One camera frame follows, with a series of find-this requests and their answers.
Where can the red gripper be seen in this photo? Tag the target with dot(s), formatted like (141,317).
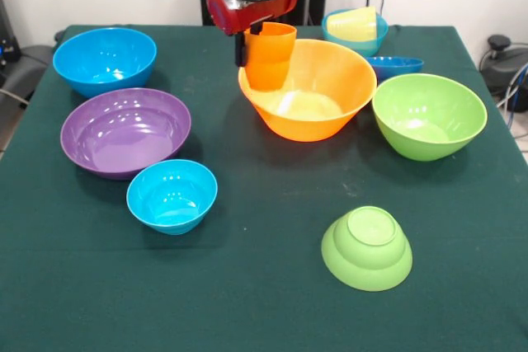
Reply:
(222,14)

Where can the orange cup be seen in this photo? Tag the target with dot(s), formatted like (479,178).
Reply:
(270,63)

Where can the large orange bowl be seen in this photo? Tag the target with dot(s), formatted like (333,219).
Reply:
(321,80)

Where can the yellow cup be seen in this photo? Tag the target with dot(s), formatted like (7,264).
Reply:
(354,24)

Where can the translucent blue ridged bowl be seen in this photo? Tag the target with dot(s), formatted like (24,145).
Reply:
(379,36)

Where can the small dark blue bowl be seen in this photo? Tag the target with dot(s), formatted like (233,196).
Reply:
(396,67)

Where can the small green bowl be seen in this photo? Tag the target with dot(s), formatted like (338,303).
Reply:
(367,257)

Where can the large blue bowl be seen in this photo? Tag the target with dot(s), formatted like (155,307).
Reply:
(103,59)

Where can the purple bowl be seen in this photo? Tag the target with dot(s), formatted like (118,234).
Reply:
(123,133)

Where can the small light blue bowl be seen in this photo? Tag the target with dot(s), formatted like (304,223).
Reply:
(171,199)

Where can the large green bowl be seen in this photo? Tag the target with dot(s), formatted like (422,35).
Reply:
(429,117)

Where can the dark grey seat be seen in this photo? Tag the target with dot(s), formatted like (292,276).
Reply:
(33,63)

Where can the black electronic device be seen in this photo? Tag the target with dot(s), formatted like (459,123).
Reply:
(8,47)

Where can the dark green tablecloth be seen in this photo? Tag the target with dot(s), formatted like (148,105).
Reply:
(288,306)

